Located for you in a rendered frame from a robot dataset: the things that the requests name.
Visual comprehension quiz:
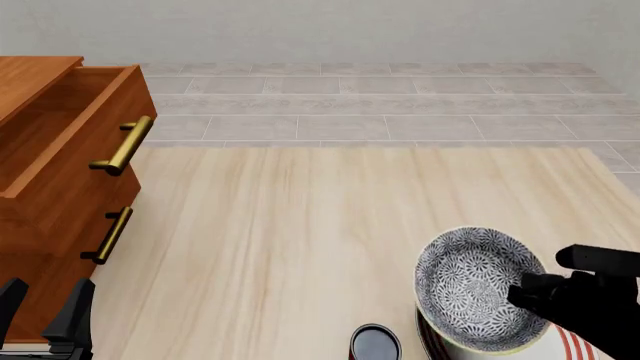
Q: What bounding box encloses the white plate with red rings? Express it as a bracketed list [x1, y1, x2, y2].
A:
[415, 306, 601, 360]

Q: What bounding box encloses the wooden drawer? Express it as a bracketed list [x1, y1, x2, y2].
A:
[0, 63, 159, 226]
[0, 164, 142, 264]
[0, 251, 104, 343]

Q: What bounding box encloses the wooden cabinet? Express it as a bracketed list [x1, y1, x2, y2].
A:
[0, 55, 159, 345]

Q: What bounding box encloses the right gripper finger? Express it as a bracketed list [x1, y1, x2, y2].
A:
[506, 271, 576, 320]
[555, 243, 640, 279]

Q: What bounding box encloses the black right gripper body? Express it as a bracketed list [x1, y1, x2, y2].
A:
[569, 270, 640, 360]

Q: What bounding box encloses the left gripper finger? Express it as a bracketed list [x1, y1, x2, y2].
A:
[40, 277, 97, 348]
[0, 276, 30, 341]

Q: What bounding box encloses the black white patterned bowl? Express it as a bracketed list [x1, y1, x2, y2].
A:
[413, 225, 552, 356]

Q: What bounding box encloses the brass drawer handle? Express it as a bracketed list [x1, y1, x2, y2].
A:
[88, 114, 155, 177]
[79, 205, 135, 266]

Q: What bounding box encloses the dark round tin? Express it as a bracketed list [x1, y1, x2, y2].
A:
[348, 323, 404, 360]

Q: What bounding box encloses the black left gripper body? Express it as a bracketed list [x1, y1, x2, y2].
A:
[0, 336, 94, 360]

